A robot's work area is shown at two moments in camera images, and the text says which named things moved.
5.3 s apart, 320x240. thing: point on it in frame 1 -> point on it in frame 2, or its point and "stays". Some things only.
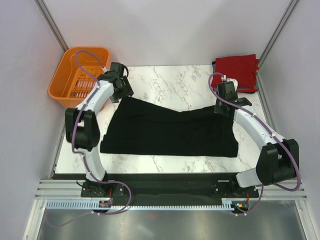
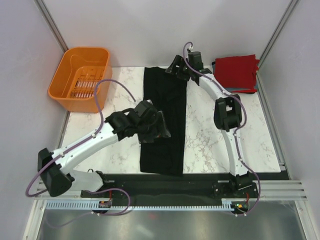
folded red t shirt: x=244 y=68 stays
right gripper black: x=217 y=109 -> x=177 y=60
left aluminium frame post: x=52 y=23 stays
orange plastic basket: x=71 y=86 stays
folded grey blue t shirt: x=214 y=69 stays
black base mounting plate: x=163 y=187 stays
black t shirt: x=139 y=126 -> x=167 y=92
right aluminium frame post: x=290 y=6 stays
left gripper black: x=127 y=92 -> x=149 y=138
